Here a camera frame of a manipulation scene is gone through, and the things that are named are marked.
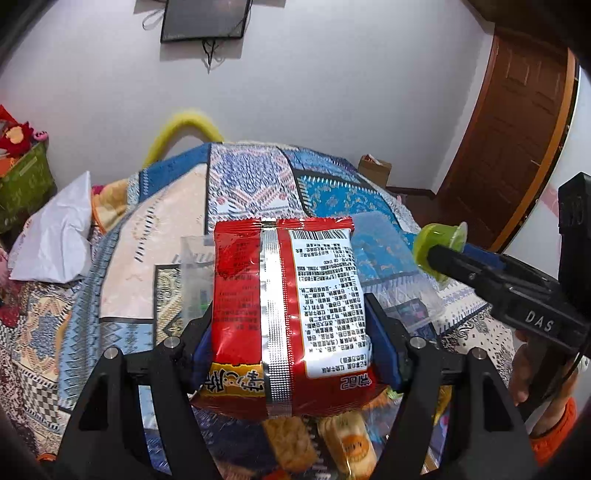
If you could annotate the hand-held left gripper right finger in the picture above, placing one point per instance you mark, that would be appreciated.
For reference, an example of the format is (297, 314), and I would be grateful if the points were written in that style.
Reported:
(383, 350)

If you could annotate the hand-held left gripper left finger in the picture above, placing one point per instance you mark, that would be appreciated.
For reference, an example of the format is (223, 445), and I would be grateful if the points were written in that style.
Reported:
(202, 357)

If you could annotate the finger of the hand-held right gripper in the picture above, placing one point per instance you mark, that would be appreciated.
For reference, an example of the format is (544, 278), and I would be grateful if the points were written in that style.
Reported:
(461, 267)
(482, 254)

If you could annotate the green jelly cup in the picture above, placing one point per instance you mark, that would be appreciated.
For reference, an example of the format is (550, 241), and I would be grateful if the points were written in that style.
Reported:
(427, 240)

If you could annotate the red snack packet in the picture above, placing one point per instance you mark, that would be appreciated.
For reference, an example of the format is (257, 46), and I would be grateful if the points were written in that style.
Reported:
(240, 300)

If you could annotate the clear plastic container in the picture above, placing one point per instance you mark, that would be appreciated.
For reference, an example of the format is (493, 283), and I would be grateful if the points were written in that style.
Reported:
(388, 249)

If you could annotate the yellow cake packet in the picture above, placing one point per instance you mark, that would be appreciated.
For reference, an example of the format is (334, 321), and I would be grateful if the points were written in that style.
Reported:
(351, 443)

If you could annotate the person's right forearm orange sleeve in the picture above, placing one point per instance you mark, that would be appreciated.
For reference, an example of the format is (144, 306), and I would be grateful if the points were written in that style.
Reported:
(556, 436)

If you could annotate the person's right hand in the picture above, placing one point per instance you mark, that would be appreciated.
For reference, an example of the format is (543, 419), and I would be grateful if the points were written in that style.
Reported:
(521, 369)

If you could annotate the white sliding wardrobe door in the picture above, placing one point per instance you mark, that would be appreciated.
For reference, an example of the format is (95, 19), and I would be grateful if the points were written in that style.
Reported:
(547, 184)

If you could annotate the patchwork patterned blanket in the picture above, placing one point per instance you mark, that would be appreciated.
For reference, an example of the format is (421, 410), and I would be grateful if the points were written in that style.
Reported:
(138, 258)

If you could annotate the brown wooden door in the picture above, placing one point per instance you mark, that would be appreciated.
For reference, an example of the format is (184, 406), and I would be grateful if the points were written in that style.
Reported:
(512, 138)

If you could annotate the cardboard box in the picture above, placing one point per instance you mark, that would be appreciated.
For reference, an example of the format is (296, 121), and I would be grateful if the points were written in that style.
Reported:
(374, 170)

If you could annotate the yellow foam tube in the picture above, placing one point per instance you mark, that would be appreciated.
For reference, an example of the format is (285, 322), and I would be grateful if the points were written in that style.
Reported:
(184, 117)

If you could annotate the green storage box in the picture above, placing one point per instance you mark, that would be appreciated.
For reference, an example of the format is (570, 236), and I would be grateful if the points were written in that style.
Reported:
(27, 184)

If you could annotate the red plush toy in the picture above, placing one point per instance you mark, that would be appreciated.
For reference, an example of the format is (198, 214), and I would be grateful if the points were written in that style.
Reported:
(18, 136)

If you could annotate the small black monitor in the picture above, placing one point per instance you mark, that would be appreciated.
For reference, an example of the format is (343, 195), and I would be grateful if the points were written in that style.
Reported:
(205, 18)

